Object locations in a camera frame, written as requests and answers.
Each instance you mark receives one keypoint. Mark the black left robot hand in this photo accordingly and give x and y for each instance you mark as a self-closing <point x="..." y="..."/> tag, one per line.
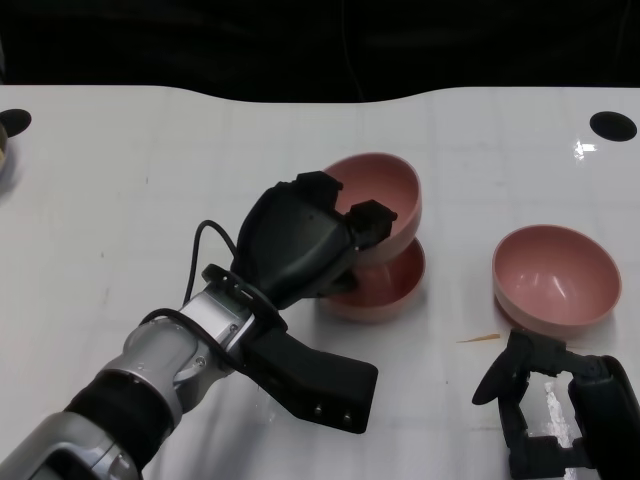
<point x="290" y="240"/>

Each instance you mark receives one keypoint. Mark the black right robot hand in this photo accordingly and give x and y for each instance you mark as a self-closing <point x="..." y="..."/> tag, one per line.
<point x="600" y="395"/>

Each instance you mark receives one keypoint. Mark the pink plastic bowl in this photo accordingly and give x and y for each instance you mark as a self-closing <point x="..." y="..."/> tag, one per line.
<point x="390" y="295"/>
<point x="555" y="275"/>
<point x="385" y="180"/>

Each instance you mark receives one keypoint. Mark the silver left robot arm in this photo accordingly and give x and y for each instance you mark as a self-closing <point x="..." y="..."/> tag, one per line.
<point x="160" y="350"/>

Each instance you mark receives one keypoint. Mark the thin orange sliver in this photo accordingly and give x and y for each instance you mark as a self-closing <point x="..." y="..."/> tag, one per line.
<point x="481" y="338"/>

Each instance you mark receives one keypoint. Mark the black backdrop cloth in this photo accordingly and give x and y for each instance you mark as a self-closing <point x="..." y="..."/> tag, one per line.
<point x="200" y="45"/>

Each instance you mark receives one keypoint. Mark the black round table grommet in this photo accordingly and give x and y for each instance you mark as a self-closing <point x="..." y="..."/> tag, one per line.
<point x="613" y="126"/>
<point x="15" y="121"/>

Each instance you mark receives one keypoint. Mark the grey round container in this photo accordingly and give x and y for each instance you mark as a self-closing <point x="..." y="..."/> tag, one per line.
<point x="2" y="150"/>

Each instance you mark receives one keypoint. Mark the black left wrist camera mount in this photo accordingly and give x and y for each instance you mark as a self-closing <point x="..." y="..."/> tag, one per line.
<point x="320" y="380"/>

